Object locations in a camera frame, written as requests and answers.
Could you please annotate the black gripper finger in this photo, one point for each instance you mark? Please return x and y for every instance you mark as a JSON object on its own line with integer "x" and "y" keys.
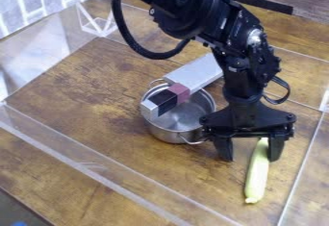
{"x": 223, "y": 147}
{"x": 275, "y": 146}

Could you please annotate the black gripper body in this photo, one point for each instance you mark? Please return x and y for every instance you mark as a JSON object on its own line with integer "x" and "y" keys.
{"x": 244, "y": 121}

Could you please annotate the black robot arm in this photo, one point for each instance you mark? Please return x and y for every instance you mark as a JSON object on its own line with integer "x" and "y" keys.
{"x": 226, "y": 27}

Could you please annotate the silver metal pot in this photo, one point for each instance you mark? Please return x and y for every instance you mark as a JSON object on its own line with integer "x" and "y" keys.
{"x": 173, "y": 123}

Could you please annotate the black strip on table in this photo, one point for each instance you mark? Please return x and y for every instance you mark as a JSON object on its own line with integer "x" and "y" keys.
{"x": 268, "y": 5}

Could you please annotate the clear acrylic enclosure wall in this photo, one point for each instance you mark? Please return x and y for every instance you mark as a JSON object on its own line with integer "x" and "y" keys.
{"x": 80, "y": 162}

